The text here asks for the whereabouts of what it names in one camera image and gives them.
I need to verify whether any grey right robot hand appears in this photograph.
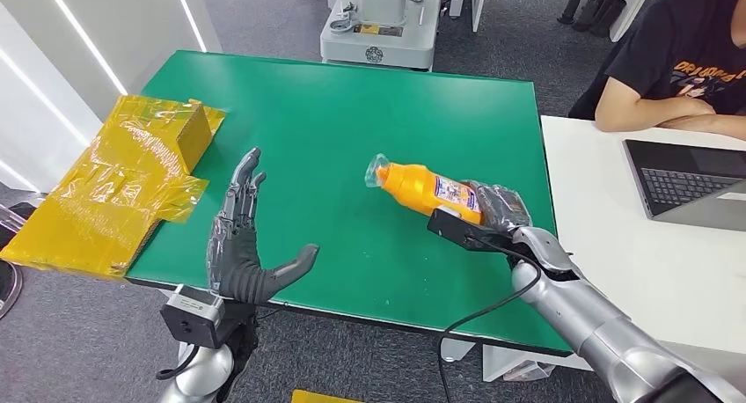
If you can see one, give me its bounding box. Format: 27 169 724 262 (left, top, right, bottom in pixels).
463 180 533 234

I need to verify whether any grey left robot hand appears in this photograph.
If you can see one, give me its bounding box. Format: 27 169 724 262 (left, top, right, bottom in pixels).
207 147 320 305

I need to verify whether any orange detergent bottle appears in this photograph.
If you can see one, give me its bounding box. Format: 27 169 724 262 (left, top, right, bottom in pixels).
365 153 485 225

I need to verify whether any yellow taped cardboard box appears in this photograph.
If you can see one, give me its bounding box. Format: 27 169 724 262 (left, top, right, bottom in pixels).
0 94 226 280

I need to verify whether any white table foot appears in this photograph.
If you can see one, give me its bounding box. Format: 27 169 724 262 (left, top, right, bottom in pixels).
440 337 476 363

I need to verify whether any yellow flat object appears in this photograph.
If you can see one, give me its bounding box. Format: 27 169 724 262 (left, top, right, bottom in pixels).
291 389 362 403

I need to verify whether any white under-desk panel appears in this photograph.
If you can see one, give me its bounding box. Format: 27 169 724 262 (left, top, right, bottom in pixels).
482 344 589 383

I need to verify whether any grey laptop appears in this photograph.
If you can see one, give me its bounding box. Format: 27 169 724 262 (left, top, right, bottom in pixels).
621 137 746 233

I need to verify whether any white furniture leg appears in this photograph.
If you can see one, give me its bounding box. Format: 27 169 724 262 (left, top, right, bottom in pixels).
469 0 489 33

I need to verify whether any white grey machine base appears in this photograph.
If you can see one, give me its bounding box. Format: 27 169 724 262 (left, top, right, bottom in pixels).
318 0 445 73

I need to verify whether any slim black boot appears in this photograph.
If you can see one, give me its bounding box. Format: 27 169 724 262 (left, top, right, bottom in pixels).
556 0 582 26

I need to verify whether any person's right hand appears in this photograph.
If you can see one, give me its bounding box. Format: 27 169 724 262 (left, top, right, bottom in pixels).
673 96 717 120

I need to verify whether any wide black boot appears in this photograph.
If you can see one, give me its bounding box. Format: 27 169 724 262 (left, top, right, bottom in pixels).
572 0 627 39

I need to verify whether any round metal stand base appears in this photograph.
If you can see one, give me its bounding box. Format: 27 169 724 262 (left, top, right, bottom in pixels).
0 260 23 320

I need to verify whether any person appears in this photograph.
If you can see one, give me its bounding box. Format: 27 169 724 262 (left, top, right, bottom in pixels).
567 0 746 140

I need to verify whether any white furniture panel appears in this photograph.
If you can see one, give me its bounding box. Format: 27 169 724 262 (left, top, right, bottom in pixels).
609 0 671 43

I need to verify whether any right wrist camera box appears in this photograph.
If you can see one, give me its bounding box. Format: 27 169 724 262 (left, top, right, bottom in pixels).
427 208 520 253

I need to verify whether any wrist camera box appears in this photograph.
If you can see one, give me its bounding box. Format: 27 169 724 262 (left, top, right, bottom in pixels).
160 284 227 350
427 208 520 253

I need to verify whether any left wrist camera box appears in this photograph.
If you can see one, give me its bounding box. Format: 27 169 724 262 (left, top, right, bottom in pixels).
160 284 227 350

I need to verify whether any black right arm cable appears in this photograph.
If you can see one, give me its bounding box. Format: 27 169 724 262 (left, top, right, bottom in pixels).
436 237 543 403

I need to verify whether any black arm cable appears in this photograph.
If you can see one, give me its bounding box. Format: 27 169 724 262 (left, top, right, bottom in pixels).
436 237 543 403
156 344 202 382

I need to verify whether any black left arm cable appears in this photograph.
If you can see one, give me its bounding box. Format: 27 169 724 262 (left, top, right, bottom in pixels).
156 344 202 382

